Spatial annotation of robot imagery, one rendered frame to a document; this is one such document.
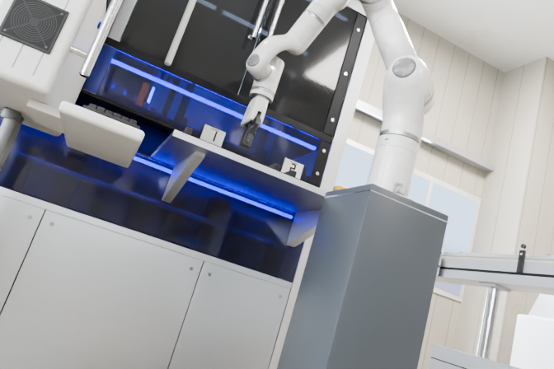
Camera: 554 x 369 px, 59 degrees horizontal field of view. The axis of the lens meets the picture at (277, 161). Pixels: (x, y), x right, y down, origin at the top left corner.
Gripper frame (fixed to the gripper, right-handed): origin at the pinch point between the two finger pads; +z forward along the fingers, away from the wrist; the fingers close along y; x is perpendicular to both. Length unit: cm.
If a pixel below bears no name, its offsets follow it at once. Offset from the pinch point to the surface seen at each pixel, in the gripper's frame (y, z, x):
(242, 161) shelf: 20.1, 12.5, -4.1
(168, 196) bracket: -14.1, 24.8, -16.1
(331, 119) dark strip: -20, -29, 37
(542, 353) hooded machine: -96, 28, 262
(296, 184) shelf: 20.1, 12.9, 14.1
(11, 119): 5, 22, -66
